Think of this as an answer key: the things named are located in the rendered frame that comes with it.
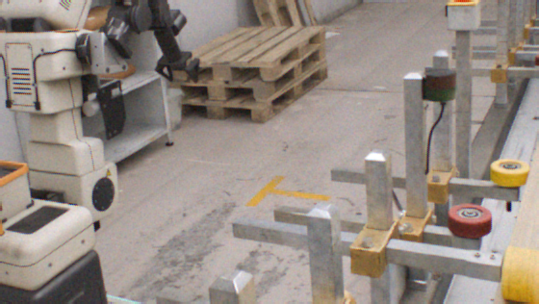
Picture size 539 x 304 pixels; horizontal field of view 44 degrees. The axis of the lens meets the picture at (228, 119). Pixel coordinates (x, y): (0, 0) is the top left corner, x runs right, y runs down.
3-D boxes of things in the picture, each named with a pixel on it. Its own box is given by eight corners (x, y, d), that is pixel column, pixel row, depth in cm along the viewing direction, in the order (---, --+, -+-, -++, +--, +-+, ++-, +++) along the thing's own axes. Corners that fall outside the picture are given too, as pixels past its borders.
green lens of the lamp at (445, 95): (420, 100, 127) (420, 89, 126) (427, 91, 132) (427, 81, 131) (452, 102, 124) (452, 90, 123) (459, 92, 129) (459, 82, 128)
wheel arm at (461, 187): (330, 184, 168) (329, 168, 167) (335, 179, 171) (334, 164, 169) (517, 206, 147) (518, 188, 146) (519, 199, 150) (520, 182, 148)
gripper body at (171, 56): (167, 55, 217) (159, 37, 212) (193, 56, 211) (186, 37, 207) (158, 67, 213) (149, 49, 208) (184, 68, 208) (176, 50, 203)
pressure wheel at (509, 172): (506, 222, 145) (508, 173, 142) (481, 208, 152) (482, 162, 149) (536, 213, 147) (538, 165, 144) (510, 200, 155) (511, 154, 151)
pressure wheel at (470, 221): (444, 269, 130) (444, 216, 127) (452, 250, 137) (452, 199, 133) (487, 277, 126) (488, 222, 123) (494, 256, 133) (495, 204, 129)
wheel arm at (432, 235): (273, 226, 149) (272, 209, 148) (280, 219, 152) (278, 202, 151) (478, 257, 128) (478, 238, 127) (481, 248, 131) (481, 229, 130)
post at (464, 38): (452, 190, 184) (452, 30, 170) (456, 183, 188) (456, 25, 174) (470, 192, 182) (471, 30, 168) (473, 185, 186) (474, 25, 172)
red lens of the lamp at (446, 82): (420, 88, 126) (420, 77, 125) (427, 79, 131) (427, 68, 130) (452, 89, 123) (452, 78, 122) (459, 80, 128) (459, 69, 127)
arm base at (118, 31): (81, 38, 182) (115, 38, 176) (93, 15, 186) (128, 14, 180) (98, 58, 188) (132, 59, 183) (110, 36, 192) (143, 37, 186)
